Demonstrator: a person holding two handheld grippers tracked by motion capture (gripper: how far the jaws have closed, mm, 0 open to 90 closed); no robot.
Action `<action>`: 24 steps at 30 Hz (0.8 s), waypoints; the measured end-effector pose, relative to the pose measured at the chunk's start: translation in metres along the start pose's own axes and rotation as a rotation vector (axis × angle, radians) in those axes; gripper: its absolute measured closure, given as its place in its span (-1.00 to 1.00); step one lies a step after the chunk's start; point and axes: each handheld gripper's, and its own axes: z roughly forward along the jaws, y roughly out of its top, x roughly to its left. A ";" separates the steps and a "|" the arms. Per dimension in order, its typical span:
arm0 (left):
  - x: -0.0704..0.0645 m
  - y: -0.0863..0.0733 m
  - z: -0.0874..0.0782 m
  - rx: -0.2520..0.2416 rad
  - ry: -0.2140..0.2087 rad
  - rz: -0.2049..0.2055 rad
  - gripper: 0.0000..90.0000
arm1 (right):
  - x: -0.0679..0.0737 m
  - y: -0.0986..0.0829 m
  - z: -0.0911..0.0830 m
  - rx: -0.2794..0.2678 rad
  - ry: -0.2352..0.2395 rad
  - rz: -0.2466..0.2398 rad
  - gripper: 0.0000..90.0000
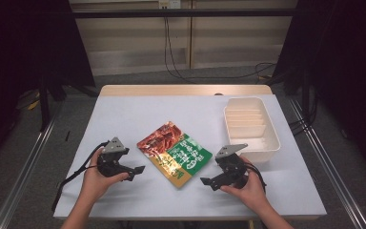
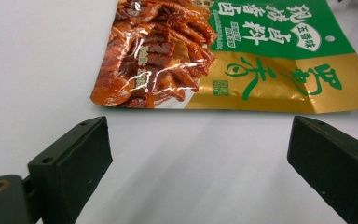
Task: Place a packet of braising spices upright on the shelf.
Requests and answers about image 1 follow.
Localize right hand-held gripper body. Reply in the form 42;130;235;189
214;143;250;189

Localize person's right hand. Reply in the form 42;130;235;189
219;155;271;212

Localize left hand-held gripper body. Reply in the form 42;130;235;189
96;136;131;178

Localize person's left hand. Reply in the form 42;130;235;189
81;147;130;204

